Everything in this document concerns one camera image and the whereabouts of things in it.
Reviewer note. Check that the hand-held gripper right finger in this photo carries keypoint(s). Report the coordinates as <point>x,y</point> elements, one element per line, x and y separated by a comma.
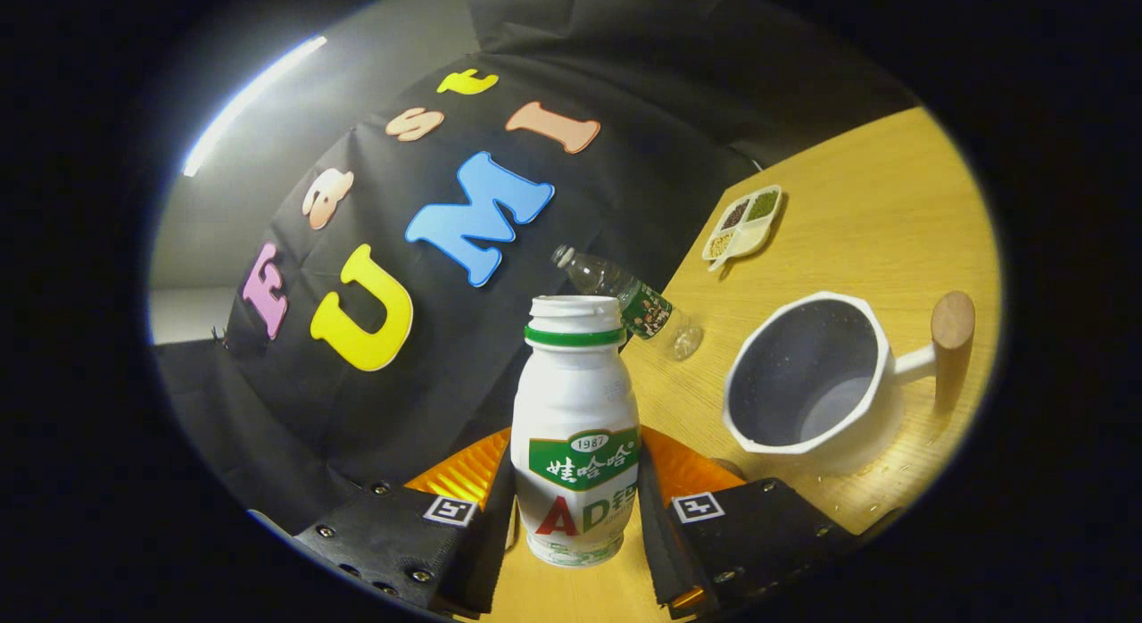
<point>758,534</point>

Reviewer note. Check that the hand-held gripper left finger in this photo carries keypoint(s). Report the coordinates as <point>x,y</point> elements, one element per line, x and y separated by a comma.
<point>401,538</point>

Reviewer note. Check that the white juice bottle green label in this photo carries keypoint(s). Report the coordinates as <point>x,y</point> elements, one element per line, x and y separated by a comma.
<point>571,400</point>

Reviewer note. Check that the clear plastic water bottle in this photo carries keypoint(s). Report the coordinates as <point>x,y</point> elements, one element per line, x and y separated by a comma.
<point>647,309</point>

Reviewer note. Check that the white divided dish with beans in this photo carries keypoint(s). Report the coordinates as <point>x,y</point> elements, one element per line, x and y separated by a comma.
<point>745,230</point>

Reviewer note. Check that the wooden table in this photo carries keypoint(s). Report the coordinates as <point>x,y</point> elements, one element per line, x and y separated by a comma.
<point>848,230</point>

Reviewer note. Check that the black backdrop cloth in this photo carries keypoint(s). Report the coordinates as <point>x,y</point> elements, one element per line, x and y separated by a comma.
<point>624,87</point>

